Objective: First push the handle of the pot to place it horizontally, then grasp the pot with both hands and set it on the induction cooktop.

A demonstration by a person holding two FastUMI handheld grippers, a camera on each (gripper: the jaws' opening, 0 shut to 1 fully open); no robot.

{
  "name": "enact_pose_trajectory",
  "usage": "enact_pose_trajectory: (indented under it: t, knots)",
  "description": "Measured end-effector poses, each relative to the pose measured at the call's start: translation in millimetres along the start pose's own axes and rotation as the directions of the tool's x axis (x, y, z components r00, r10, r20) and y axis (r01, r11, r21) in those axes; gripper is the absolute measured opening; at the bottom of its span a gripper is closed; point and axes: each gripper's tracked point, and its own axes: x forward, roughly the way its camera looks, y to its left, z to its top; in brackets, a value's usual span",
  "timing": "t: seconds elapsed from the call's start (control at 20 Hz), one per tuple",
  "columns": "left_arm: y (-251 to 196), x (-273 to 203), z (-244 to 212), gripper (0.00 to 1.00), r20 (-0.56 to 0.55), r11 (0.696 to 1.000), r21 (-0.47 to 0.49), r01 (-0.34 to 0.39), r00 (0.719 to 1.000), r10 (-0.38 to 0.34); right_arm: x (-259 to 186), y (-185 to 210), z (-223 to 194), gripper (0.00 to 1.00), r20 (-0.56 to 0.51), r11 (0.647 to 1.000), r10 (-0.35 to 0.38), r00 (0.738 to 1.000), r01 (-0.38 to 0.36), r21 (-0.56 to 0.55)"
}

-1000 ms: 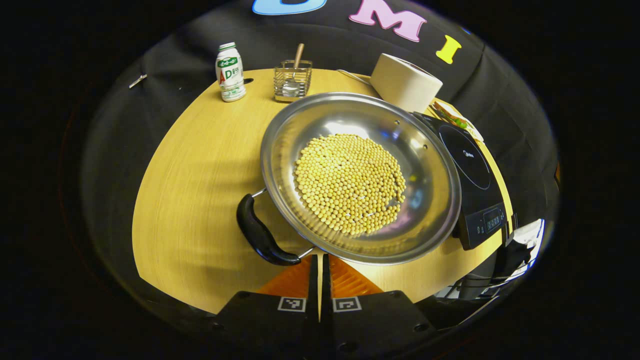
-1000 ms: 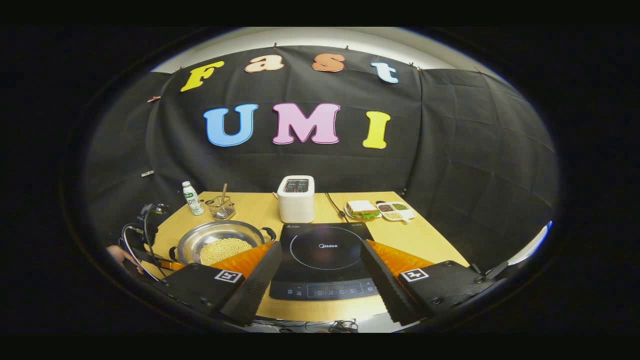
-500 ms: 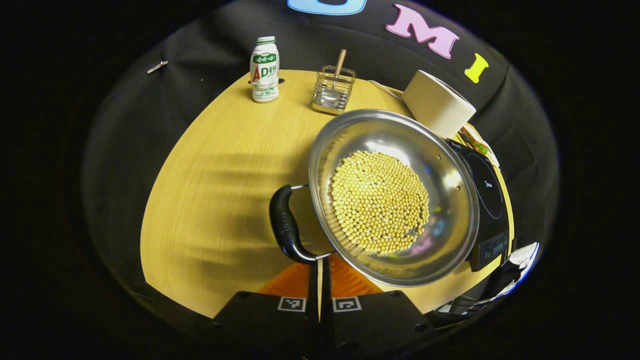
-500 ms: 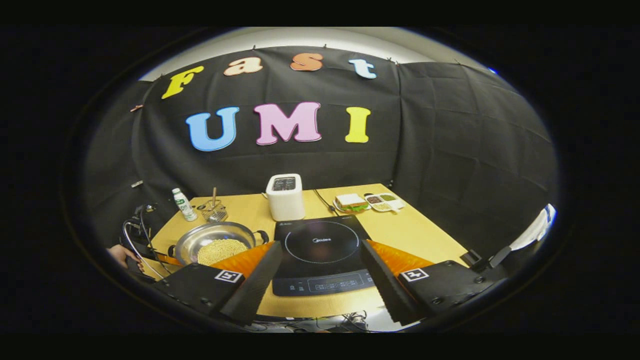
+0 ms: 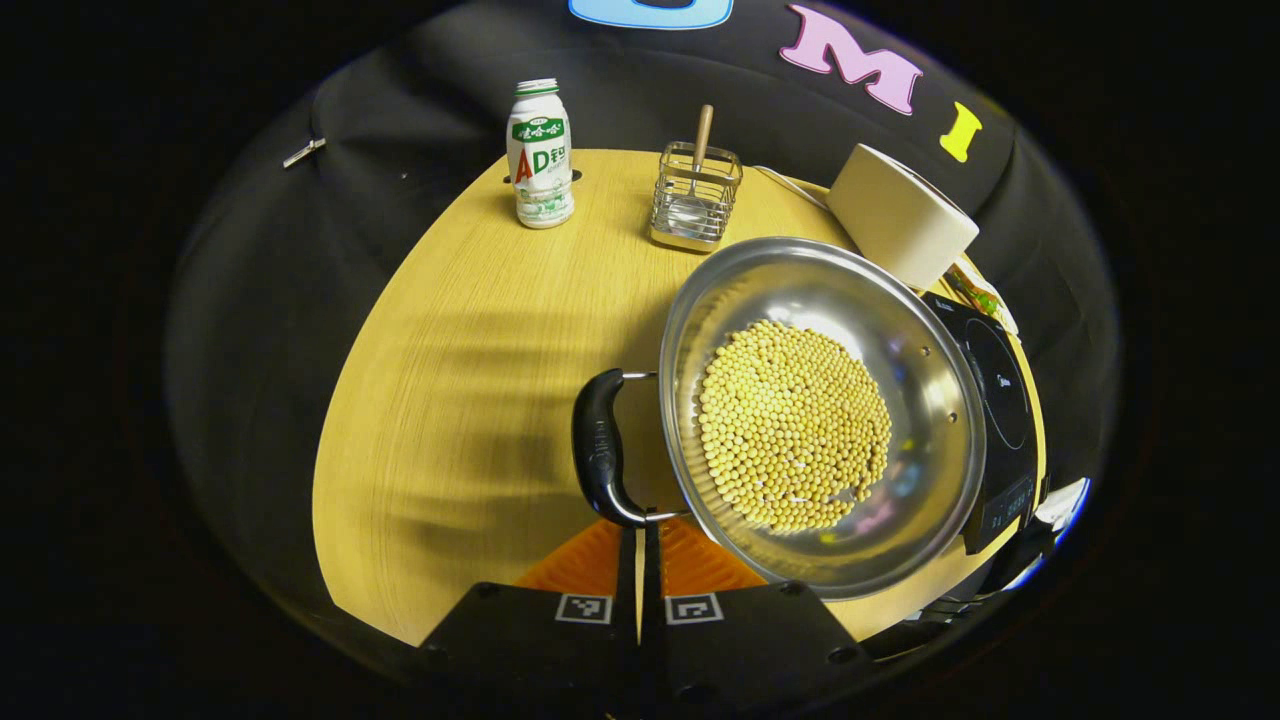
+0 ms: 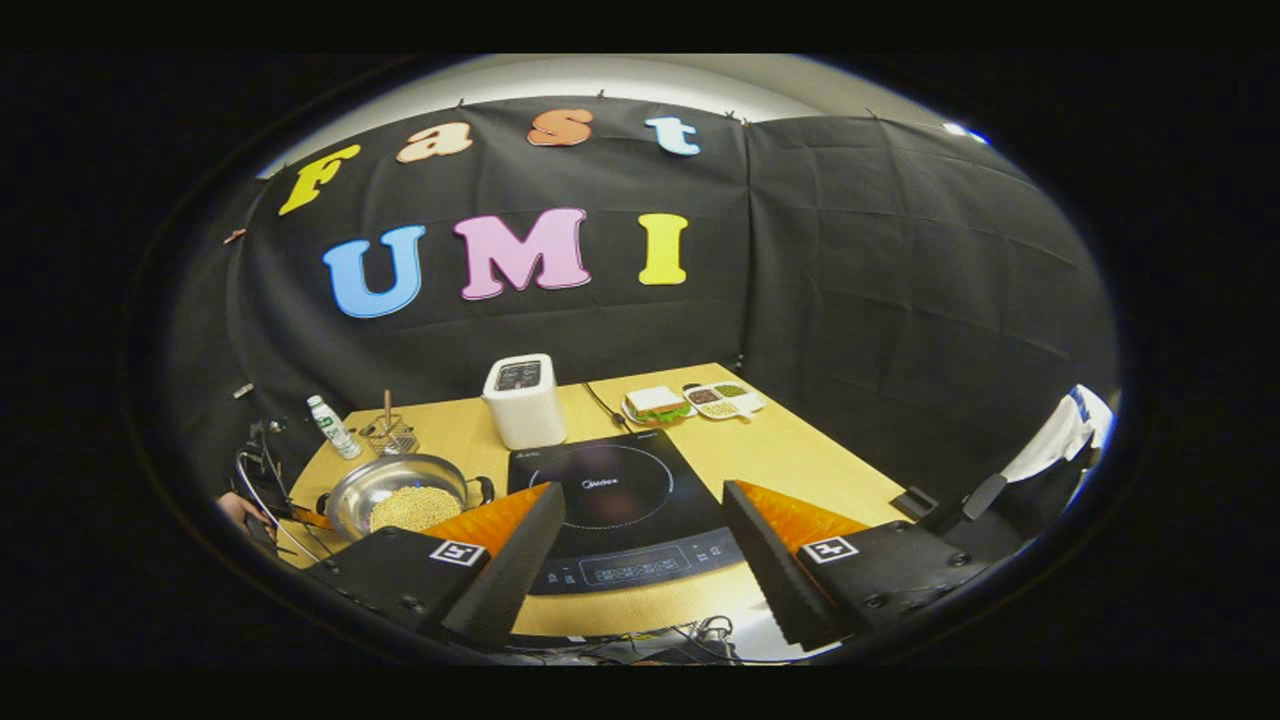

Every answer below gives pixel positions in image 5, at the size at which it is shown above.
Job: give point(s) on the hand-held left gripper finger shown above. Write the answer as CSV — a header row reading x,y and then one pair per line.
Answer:
x,y
651,580
628,580

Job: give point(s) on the black induction cooktop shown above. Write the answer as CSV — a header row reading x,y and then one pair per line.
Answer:
x,y
1005,390

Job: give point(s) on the pile of yellow soybeans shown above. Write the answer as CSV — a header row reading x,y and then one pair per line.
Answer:
x,y
795,425

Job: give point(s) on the white drink bottle green label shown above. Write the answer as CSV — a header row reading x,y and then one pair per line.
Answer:
x,y
540,160

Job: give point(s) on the sandwich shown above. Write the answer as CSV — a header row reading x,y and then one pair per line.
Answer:
x,y
985,298

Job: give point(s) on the white toaster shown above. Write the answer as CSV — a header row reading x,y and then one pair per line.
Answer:
x,y
895,215

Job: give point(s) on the metal clip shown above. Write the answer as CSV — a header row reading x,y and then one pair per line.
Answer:
x,y
303,152

